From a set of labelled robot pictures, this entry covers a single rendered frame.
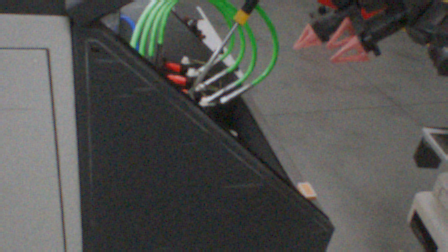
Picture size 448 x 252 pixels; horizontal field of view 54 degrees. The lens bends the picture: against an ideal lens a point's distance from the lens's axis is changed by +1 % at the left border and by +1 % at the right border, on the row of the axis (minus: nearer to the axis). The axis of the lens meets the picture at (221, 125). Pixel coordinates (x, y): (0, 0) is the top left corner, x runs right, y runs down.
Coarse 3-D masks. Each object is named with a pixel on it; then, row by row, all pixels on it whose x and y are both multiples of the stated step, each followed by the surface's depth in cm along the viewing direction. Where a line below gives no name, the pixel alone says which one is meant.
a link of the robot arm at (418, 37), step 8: (384, 0) 89; (392, 0) 88; (400, 0) 87; (408, 0) 86; (416, 0) 87; (424, 0) 88; (432, 0) 89; (440, 0) 88; (392, 8) 90; (400, 8) 89; (408, 8) 87; (416, 8) 88; (424, 8) 90; (408, 16) 89; (416, 16) 90; (408, 24) 90; (408, 32) 91; (416, 32) 88; (416, 40) 90; (424, 40) 87
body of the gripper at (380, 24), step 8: (360, 16) 97; (376, 16) 95; (384, 16) 93; (392, 16) 93; (368, 24) 95; (376, 24) 94; (384, 24) 93; (368, 32) 93; (376, 32) 94; (384, 32) 94; (392, 32) 95; (368, 40) 93; (376, 40) 96; (376, 48) 94; (376, 56) 96
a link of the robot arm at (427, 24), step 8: (432, 8) 87; (440, 8) 86; (424, 16) 88; (432, 16) 86; (440, 16) 86; (416, 24) 88; (424, 24) 87; (432, 24) 86; (440, 24) 86; (424, 32) 87; (432, 32) 85; (440, 32) 84; (432, 40) 88; (440, 40) 86; (440, 48) 88
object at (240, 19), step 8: (248, 0) 68; (256, 0) 67; (240, 8) 69; (248, 8) 68; (240, 16) 69; (248, 16) 69; (240, 24) 69; (232, 32) 70; (224, 40) 71; (216, 56) 72; (208, 64) 73; (200, 80) 75; (192, 88) 75; (192, 96) 76
